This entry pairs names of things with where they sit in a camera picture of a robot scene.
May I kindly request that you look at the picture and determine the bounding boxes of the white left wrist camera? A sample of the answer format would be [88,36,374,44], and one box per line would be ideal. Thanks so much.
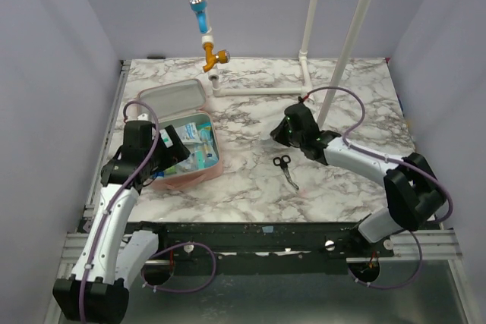
[137,113,150,121]

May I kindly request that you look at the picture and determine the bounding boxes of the orange brass faucet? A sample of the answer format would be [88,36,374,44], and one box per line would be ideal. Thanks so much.
[203,42,231,73]

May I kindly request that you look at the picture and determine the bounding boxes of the metal scissors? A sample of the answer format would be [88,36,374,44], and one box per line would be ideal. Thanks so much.
[273,155,300,191]

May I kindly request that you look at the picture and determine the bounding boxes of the blue cotton swab packet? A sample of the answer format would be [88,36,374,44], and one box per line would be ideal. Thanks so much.
[193,123,219,170]

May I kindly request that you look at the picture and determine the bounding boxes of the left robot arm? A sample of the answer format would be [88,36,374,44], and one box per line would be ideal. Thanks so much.
[52,121,190,323]

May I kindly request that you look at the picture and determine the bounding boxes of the pink medicine kit case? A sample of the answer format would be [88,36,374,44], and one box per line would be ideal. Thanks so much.
[137,79,223,190]

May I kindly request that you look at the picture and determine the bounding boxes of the white blue gauze packet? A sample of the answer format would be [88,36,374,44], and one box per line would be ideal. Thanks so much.
[175,122,202,144]

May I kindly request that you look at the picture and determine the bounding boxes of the blue valve handle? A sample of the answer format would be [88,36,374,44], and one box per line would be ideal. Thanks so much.
[188,0,209,34]

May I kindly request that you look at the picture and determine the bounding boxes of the clear bottle green label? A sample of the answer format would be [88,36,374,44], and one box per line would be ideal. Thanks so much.
[159,128,174,148]

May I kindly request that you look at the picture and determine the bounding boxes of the white PVC pipe frame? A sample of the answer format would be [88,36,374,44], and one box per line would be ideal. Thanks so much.
[188,0,385,127]

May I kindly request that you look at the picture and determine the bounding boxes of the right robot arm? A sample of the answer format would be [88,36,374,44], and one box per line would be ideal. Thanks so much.
[270,103,446,257]

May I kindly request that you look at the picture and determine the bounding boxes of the small white blue bottle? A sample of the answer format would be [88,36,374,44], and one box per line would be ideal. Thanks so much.
[153,171,165,179]

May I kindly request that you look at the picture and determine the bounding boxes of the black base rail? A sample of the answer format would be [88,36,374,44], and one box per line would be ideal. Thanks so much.
[159,222,393,276]

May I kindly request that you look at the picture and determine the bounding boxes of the small green medicine box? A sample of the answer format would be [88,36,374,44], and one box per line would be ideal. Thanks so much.
[163,165,178,176]

